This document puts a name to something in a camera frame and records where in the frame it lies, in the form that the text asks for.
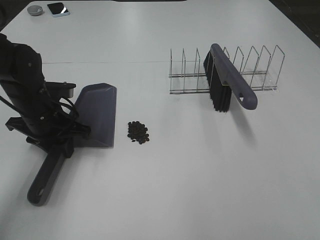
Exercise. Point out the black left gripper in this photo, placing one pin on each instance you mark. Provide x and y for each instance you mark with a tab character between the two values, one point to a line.
44	119

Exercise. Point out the purple plastic dustpan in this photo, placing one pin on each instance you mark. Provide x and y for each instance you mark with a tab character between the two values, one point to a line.
96	105

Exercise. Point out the pile of coffee beans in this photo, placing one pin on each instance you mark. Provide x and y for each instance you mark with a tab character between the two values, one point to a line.
138	132

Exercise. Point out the purple hand brush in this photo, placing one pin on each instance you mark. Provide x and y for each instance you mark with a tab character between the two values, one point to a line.
224	81

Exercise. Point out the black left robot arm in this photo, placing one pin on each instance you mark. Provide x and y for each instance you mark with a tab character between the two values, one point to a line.
20	63

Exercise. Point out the smartphone in blue case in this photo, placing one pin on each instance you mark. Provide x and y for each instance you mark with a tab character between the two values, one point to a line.
58	9

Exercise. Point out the small grey round cap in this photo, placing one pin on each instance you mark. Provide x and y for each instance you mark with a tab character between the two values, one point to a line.
35	10

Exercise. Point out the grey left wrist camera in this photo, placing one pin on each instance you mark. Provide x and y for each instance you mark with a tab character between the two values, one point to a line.
60	89

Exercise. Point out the metal wire rack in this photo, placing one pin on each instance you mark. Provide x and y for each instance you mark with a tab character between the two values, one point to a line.
261	69

